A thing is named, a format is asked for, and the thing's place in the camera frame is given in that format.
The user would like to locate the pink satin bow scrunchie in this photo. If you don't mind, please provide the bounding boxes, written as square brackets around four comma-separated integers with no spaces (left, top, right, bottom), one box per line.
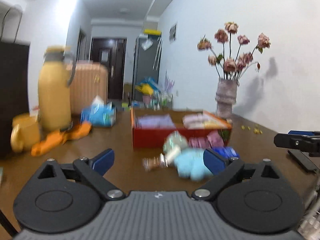
[188,131,225,149]

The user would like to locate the light blue plush toy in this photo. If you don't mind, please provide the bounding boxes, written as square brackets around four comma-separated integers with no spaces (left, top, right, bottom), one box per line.
[174,148,213,181]

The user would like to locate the iridescent white pouch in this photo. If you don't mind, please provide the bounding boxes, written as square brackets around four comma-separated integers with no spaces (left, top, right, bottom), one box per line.
[163,131,189,165]

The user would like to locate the yellow crumbs on table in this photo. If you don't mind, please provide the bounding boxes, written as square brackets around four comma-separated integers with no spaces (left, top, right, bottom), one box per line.
[241,125,263,134]

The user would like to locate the small wrapped snack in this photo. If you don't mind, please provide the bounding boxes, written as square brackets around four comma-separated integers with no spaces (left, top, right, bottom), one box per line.
[142,154,168,171]

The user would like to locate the blue wet wipes pack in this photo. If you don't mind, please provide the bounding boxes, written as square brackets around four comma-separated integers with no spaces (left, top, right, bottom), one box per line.
[80,96,117,127]

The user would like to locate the red orange cardboard box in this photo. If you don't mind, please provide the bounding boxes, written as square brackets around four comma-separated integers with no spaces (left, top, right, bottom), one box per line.
[131,108,232,148]

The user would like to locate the pink textured vase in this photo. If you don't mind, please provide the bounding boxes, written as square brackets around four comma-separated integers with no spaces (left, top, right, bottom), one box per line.
[215,79,238,119]

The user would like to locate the yellow ceramic mug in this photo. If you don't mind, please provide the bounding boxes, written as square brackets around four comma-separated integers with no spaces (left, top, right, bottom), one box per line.
[10,113,41,153]

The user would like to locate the orange suitcase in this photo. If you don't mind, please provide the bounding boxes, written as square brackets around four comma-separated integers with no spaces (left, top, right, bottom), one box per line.
[70,61,108,115]

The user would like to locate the clutter pile by fridge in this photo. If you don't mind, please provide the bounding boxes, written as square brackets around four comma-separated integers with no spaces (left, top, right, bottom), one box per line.
[123,75,175,110]

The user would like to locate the dried pink flowers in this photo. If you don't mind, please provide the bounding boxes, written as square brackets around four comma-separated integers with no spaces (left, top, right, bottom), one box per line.
[197,22,271,82]

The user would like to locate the yellow thermos jug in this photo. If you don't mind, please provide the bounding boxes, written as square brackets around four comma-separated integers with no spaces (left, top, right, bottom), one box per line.
[38,46,76,132]

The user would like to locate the dark brown door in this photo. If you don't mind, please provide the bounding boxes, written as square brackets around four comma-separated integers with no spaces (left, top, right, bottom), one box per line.
[89,37,127,100]

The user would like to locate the grey refrigerator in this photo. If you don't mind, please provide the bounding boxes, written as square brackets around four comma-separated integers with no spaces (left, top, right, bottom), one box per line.
[132,34,162,102]

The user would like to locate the black monitor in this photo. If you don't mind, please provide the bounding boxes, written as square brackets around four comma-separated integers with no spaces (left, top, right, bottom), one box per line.
[0,42,29,159]

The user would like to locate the yellow box on fridge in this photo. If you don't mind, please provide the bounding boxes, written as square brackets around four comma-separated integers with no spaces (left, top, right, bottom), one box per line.
[143,29,162,36]

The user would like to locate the orange strap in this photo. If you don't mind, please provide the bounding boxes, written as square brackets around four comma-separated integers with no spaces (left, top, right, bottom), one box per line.
[30,121,93,158]

